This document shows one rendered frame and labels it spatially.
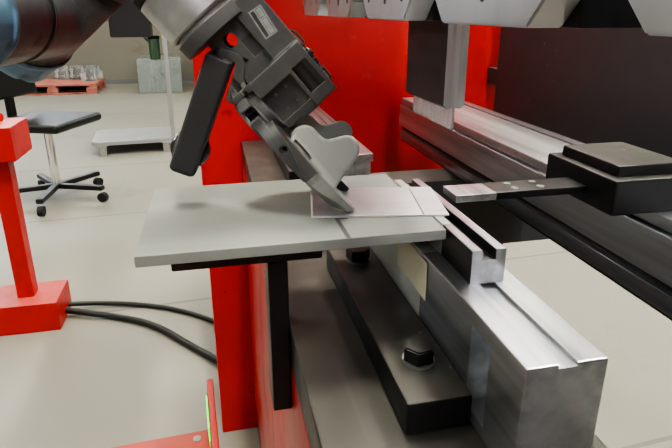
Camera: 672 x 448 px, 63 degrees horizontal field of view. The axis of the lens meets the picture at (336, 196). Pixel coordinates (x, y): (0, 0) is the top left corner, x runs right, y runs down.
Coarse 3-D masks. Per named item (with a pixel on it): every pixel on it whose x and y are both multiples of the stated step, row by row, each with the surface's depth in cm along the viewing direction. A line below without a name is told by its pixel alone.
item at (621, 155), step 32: (576, 160) 62; (608, 160) 58; (640, 160) 58; (448, 192) 58; (480, 192) 57; (512, 192) 57; (544, 192) 58; (576, 192) 59; (608, 192) 56; (640, 192) 56
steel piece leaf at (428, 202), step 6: (414, 192) 58; (420, 192) 58; (426, 192) 58; (432, 192) 58; (414, 198) 57; (420, 198) 56; (426, 198) 56; (432, 198) 56; (420, 204) 54; (426, 204) 54; (432, 204) 54; (438, 204) 54; (426, 210) 53; (432, 210) 53; (438, 210) 53; (444, 210) 53
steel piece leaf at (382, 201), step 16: (352, 192) 58; (368, 192) 58; (384, 192) 58; (400, 192) 58; (320, 208) 53; (336, 208) 53; (368, 208) 53; (384, 208) 53; (400, 208) 53; (416, 208) 53
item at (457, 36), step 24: (432, 24) 50; (456, 24) 47; (408, 48) 57; (432, 48) 51; (456, 48) 48; (408, 72) 57; (432, 72) 51; (456, 72) 49; (432, 96) 52; (456, 96) 49; (432, 120) 54
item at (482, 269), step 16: (448, 208) 54; (448, 224) 50; (464, 224) 51; (448, 240) 49; (464, 240) 47; (480, 240) 48; (496, 240) 47; (448, 256) 49; (464, 256) 46; (480, 256) 45; (496, 256) 45; (464, 272) 46; (480, 272) 45; (496, 272) 46
